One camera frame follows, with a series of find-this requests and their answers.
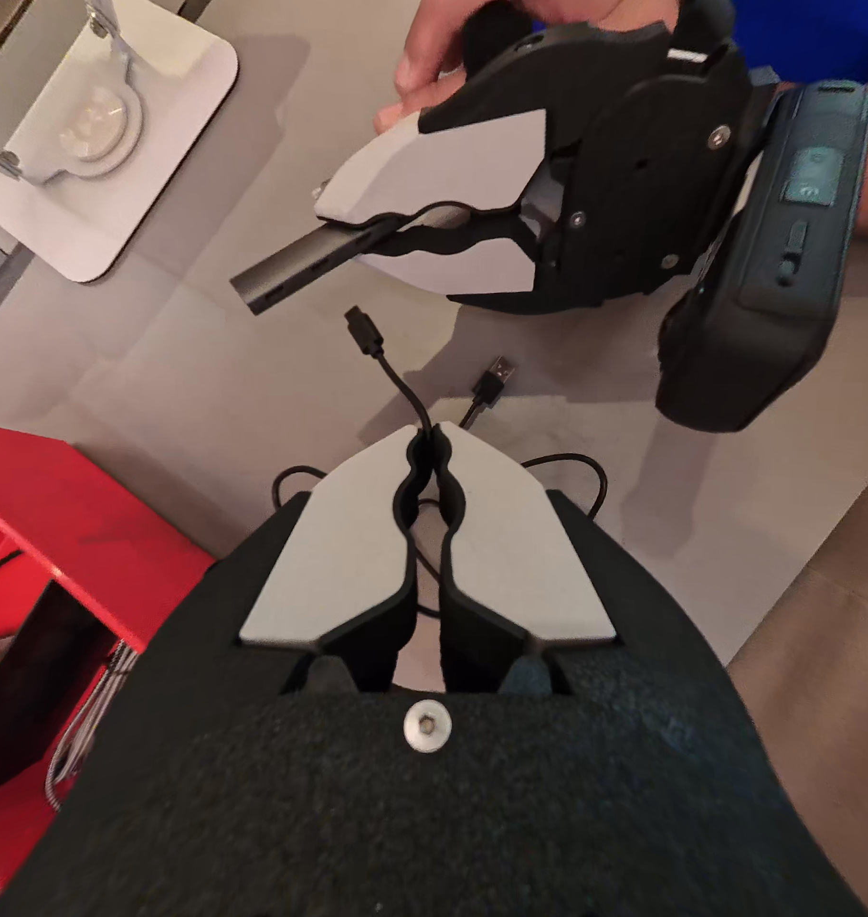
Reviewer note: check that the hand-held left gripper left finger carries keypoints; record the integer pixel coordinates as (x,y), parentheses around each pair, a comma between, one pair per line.
(334,566)

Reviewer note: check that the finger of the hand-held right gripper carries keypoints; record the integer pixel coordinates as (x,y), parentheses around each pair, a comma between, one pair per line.
(441,165)
(477,269)

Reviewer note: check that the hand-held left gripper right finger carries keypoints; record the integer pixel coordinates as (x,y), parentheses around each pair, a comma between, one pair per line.
(527,566)

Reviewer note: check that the grey usb hub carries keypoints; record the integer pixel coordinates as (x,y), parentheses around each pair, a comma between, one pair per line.
(283,276)

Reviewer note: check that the red plastic bin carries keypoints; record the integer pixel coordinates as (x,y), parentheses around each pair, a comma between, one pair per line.
(83,516)

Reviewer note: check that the person's right hand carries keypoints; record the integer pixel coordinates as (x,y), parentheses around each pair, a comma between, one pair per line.
(434,50)

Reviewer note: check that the black bin divider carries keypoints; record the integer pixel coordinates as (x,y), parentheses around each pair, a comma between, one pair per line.
(40,680)

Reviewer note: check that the beige trousers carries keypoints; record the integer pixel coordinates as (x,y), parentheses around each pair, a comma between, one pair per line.
(821,716)

